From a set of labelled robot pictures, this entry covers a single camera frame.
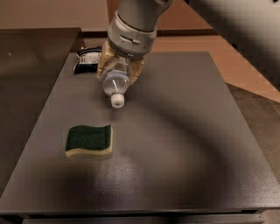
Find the green yellow sponge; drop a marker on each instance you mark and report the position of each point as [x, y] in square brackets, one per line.
[89, 140]

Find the blue white snack bag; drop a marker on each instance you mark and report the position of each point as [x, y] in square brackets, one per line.
[88, 60]

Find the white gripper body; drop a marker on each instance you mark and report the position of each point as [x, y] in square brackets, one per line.
[129, 41]

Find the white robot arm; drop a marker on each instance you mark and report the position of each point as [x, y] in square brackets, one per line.
[251, 26]

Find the clear plastic water bottle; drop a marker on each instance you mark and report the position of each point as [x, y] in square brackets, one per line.
[115, 85]

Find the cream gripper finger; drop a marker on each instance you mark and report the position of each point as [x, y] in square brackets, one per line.
[108, 56]
[135, 67]

